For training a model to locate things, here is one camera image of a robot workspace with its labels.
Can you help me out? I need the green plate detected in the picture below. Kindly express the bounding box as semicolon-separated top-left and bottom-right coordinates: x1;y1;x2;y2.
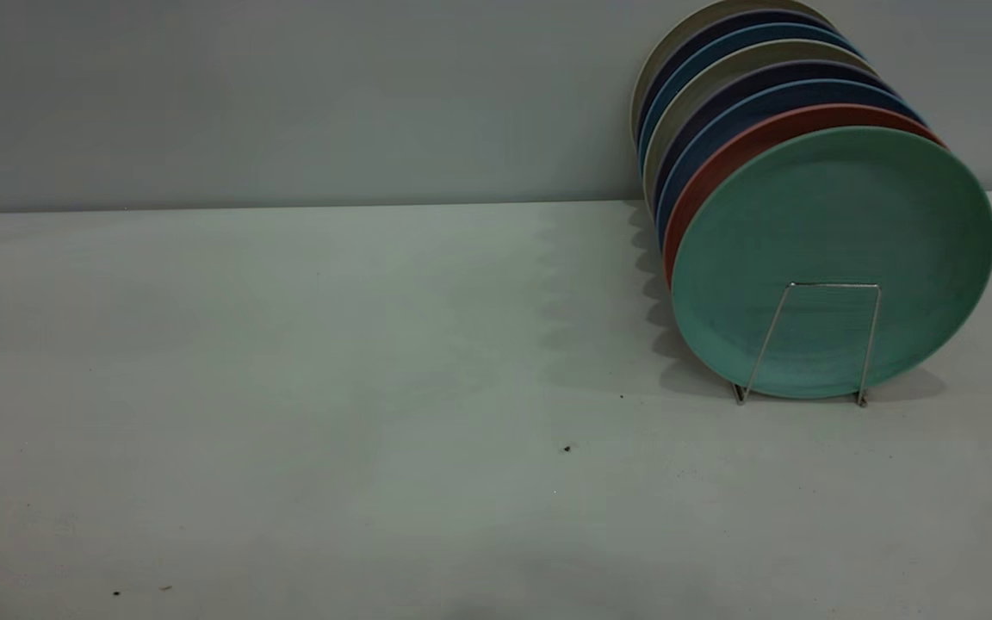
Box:
671;126;992;400

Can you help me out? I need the pink plate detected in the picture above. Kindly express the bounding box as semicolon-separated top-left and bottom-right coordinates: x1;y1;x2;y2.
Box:
662;103;949;289

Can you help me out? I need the dark purple plate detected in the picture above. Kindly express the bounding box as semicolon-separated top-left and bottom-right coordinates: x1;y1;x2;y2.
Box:
634;9;841;147
649;60;902;216

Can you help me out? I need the silver wire plate rack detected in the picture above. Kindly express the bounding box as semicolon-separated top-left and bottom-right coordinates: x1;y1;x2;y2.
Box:
730;282;883;408

